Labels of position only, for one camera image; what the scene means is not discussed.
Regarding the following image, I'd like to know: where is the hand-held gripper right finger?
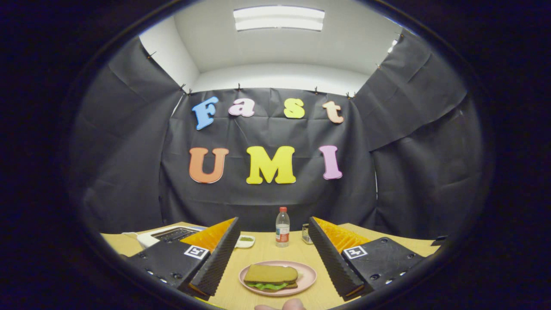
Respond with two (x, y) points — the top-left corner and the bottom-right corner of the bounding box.
(308, 216), (427, 301)

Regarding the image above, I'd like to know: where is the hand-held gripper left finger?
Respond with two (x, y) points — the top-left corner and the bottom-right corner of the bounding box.
(126, 217), (241, 301)

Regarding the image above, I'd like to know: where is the toasted brown bread slice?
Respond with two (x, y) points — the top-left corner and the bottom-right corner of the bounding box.
(244, 264), (299, 284)

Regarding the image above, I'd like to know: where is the green lettuce leaf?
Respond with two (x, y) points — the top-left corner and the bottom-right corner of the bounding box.
(246, 281), (289, 291)

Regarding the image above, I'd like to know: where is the pink round plate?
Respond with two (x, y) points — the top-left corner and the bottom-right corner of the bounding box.
(239, 260), (317, 297)

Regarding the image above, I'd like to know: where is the clear red-capped water bottle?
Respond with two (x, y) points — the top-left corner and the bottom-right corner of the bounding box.
(275, 207), (291, 248)

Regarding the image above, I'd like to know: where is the white toaster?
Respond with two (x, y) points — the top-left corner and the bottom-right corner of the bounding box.
(137, 225), (207, 249)

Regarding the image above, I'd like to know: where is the black backdrop cloth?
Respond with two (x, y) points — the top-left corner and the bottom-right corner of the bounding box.
(71, 30), (485, 242)

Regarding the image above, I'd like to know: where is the ceiling light panel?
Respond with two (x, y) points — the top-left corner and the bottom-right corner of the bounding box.
(233, 6), (325, 31)

